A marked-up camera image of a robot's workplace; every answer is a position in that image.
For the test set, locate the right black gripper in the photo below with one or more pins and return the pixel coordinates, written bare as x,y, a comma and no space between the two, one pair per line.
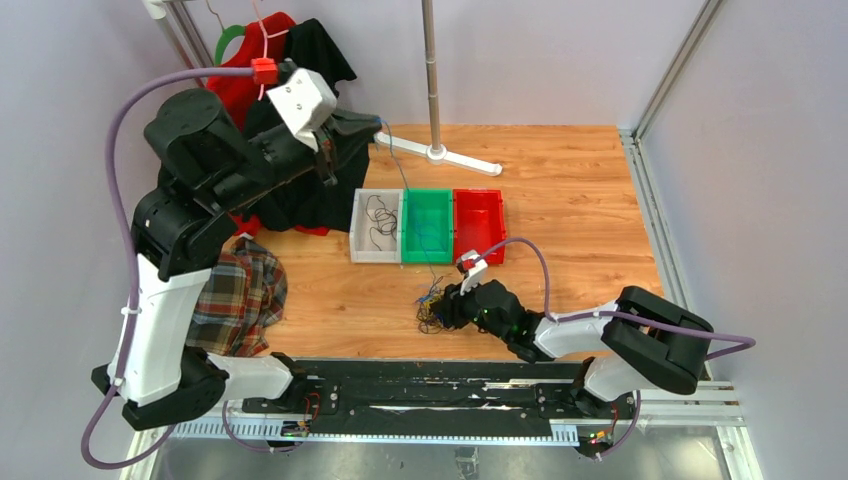
451,305

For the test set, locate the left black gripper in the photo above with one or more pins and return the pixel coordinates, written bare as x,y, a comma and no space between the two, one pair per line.
339,136

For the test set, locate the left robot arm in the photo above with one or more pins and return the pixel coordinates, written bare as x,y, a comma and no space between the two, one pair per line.
176,234

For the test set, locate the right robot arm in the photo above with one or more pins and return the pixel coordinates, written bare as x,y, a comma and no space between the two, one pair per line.
639,340

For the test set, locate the black shirt on hanger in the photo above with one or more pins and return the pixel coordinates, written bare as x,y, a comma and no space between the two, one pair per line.
306,203

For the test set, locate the white stand with pole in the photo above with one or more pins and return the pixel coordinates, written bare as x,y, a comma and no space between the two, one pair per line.
435,152

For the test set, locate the red plastic bin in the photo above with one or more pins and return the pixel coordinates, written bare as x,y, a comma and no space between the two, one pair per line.
478,220

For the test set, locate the green plastic bin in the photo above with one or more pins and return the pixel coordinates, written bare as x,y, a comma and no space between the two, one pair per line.
427,235

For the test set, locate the white plastic bin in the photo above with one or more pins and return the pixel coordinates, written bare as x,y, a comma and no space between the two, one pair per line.
376,226

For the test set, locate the pink clothes hanger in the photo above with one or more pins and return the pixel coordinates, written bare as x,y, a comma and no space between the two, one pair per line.
265,34

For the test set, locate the red shirt on hanger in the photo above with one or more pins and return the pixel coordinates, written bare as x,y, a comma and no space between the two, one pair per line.
241,96

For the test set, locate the green clothes hanger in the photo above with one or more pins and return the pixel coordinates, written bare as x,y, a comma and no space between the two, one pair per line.
227,35

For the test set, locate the plaid flannel shirt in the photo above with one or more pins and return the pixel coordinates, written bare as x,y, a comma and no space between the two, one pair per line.
244,296

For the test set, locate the white clothes rack pole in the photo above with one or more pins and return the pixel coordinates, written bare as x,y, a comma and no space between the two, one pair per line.
177,24

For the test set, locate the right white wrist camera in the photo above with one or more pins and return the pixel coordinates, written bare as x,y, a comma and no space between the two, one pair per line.
473,267

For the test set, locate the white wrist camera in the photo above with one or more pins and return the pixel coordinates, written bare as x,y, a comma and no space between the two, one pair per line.
473,267
304,102

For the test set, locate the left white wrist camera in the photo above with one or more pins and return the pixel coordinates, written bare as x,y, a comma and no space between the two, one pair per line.
304,102

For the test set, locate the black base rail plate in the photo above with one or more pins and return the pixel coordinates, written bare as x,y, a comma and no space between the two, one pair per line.
440,400

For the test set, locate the aluminium corner frame post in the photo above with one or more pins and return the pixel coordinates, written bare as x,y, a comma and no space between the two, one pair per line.
693,38

